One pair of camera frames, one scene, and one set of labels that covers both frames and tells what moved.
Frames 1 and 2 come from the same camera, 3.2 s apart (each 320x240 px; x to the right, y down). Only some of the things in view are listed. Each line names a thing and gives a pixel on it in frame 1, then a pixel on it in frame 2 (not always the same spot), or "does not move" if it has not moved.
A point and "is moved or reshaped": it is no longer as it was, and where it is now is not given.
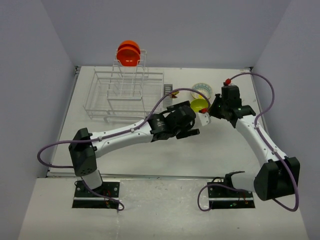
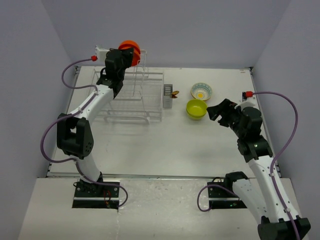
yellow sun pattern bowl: (204, 88) does not move
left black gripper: (188, 130) -> (128, 54)
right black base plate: (222, 196) does not move
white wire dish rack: (124, 92) does not move
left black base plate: (106, 195) does not move
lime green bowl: (197, 104) is moved or reshaped
